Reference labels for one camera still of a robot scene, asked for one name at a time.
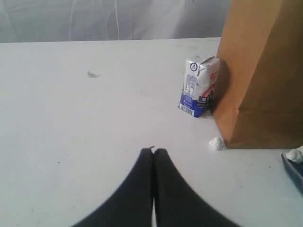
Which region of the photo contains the blue spaghetti packet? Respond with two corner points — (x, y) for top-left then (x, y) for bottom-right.
(281, 153), (303, 194)

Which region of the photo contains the small white blue milk carton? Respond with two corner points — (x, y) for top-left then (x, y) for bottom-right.
(178, 55), (220, 118)

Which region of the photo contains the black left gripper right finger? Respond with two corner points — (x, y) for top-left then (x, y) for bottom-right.
(154, 148), (238, 227)

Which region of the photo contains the small paper scrap on table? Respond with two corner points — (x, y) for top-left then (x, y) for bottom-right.
(87, 71), (99, 78)

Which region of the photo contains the brown paper bag with handles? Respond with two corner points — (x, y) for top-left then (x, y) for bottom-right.
(212, 0), (303, 148)

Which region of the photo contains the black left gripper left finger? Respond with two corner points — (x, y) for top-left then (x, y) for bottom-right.
(74, 148), (153, 227)

